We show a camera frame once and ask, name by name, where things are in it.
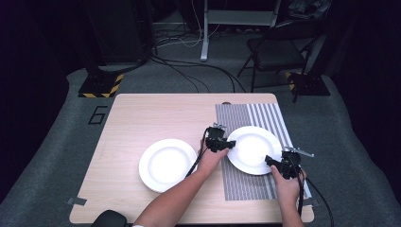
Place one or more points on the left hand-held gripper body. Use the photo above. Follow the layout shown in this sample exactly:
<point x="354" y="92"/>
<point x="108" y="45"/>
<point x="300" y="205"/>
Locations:
<point x="216" y="141"/>

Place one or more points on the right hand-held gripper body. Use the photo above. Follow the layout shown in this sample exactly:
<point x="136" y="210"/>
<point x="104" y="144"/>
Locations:
<point x="290" y="165"/>

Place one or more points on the white plate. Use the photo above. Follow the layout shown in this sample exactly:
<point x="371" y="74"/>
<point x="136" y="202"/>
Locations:
<point x="253" y="150"/>
<point x="167" y="165"/>

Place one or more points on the person's left hand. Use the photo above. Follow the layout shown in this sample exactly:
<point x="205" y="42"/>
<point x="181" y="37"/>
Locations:
<point x="210" y="162"/>

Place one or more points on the person's right hand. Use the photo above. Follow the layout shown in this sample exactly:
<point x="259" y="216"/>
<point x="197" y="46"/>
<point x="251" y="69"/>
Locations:
<point x="286" y="189"/>

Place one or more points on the grey white striped placemat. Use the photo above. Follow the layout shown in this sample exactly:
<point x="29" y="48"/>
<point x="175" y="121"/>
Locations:
<point x="242" y="186"/>

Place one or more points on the grey tape strip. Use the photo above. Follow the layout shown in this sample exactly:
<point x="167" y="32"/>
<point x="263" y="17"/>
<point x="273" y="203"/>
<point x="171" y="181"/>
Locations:
<point x="76" y="201"/>
<point x="312" y="202"/>

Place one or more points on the black yellow striped stand base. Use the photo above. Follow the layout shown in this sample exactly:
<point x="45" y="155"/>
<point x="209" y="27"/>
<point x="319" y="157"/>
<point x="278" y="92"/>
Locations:
<point x="99" y="86"/>
<point x="310" y="85"/>

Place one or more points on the white metal stand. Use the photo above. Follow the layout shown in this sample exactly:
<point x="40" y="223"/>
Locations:
<point x="205" y="47"/>

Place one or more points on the black folding chair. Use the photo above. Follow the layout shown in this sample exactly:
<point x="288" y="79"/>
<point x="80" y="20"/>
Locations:
<point x="274" y="53"/>

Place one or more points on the black rounded seat part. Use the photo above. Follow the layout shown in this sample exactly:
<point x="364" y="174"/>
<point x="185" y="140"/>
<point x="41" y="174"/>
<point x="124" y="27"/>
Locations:
<point x="110" y="219"/>

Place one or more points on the large black cabinet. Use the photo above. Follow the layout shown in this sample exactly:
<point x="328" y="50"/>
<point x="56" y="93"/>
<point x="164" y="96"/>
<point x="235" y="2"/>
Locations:
<point x="119" y="31"/>

